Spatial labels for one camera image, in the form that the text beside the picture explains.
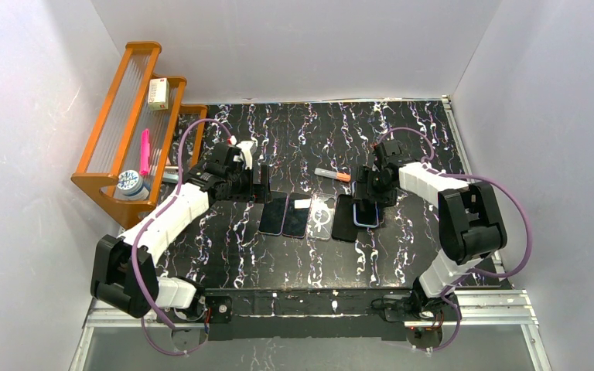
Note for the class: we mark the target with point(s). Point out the orange wooden shelf rack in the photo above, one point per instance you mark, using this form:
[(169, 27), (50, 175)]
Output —
[(115, 142)]

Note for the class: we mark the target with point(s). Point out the teal and white stapler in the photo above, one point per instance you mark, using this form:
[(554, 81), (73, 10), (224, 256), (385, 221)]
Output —
[(171, 174)]

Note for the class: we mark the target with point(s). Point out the black phone case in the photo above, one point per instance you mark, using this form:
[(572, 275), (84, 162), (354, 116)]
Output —
[(343, 228)]

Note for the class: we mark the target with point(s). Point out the white and red box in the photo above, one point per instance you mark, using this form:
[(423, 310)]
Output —
[(158, 94)]

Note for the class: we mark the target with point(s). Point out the grey and orange marker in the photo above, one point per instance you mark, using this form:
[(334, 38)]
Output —
[(330, 174)]

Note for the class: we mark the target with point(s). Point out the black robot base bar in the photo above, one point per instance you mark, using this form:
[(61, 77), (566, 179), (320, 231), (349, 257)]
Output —
[(393, 314)]

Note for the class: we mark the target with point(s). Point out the purple phone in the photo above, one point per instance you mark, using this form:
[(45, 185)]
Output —
[(296, 215)]

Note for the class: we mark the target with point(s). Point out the blue and white tape roll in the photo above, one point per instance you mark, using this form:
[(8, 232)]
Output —
[(131, 186)]

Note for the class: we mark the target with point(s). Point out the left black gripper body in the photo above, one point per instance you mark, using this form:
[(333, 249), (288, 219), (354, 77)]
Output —
[(264, 181)]

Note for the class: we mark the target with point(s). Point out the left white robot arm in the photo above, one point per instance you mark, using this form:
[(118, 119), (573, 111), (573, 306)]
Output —
[(124, 272)]

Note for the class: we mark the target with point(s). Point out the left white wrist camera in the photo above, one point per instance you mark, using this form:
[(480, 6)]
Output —
[(247, 149)]

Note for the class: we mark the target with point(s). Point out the black phone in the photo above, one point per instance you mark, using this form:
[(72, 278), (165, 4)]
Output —
[(273, 214)]

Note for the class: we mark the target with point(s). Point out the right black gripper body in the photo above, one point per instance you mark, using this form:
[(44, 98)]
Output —
[(370, 196)]

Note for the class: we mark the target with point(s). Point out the pink highlighter marker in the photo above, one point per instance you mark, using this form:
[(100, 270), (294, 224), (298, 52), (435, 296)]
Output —
[(145, 149)]

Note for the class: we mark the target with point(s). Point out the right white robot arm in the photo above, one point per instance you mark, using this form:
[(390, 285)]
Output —
[(471, 227)]

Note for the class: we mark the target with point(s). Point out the clear magsafe phone case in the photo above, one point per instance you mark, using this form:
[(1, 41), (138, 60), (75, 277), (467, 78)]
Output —
[(320, 224)]

